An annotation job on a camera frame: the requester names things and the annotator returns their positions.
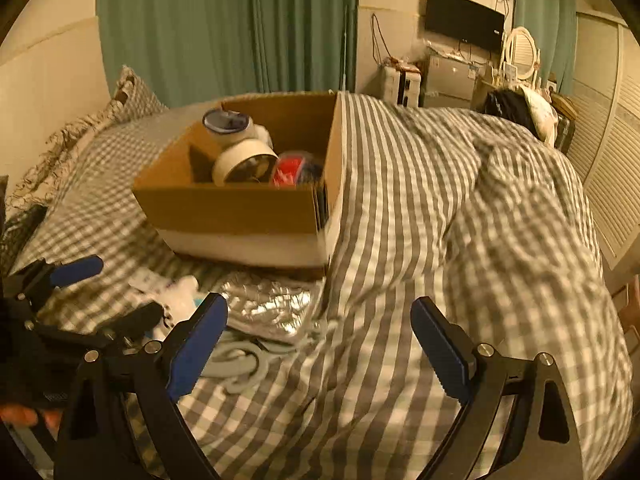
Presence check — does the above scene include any beige fringed blanket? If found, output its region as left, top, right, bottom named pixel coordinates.
left=5, top=110, right=123, bottom=213

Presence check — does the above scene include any cardboard box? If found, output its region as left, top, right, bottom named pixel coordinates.
left=131, top=91, right=346, bottom=270

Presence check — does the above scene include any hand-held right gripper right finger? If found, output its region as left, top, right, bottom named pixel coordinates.
left=410, top=296, right=587, bottom=480

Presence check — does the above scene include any blue-topped white roll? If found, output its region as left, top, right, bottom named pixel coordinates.
left=202, top=109, right=254, bottom=142

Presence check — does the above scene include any silver foil bag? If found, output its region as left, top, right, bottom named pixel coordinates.
left=219, top=272, right=327, bottom=346

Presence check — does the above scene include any red tape roll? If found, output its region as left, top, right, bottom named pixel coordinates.
left=270, top=151, right=326, bottom=189

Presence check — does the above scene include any grey checkered pillow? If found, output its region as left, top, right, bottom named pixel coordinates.
left=112, top=65, right=169, bottom=123

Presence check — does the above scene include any person's left hand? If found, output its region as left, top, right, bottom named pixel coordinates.
left=0, top=404, right=62, bottom=430

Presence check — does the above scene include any white oval mirror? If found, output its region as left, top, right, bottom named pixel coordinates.
left=501, top=26, right=543, bottom=84

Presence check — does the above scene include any narrow green curtain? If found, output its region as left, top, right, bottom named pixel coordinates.
left=512, top=0, right=579, bottom=96

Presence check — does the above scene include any grey checkered duvet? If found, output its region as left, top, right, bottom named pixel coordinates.
left=197, top=92, right=635, bottom=480

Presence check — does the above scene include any wide green curtain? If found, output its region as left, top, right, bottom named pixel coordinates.
left=96, top=0, right=359, bottom=109

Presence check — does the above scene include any silver mini fridge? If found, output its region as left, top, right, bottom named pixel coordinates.
left=422, top=55, right=489, bottom=109

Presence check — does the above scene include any white louvered wardrobe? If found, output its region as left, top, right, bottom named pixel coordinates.
left=565, top=10, right=640, bottom=272

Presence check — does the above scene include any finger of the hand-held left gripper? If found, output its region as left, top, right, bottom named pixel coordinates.
left=30, top=302, right=165, bottom=357
left=5, top=255, right=105, bottom=311

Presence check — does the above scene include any wall cable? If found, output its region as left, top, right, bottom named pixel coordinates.
left=370, top=12, right=397, bottom=67

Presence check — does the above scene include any black cloth bundle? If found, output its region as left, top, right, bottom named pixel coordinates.
left=482, top=87, right=534, bottom=136

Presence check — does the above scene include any white and blue packet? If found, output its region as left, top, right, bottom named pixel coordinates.
left=129, top=267, right=212, bottom=342

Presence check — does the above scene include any white floral pillow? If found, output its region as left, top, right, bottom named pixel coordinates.
left=520, top=85, right=559, bottom=147

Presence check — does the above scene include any grey checkered bed sheet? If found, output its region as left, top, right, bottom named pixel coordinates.
left=10, top=110, right=226, bottom=333

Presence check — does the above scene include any white tape roll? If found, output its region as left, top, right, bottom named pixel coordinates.
left=211, top=140, right=279, bottom=186

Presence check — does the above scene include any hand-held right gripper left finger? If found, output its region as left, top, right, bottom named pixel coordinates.
left=52, top=292, right=229, bottom=480

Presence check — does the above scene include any brown suitcase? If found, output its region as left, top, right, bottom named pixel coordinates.
left=551, top=94, right=577, bottom=155

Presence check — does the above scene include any grey cable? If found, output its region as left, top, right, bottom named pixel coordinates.
left=200, top=319, right=342, bottom=396

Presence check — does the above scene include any black wall television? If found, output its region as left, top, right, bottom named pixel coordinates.
left=425, top=0, right=506, bottom=54

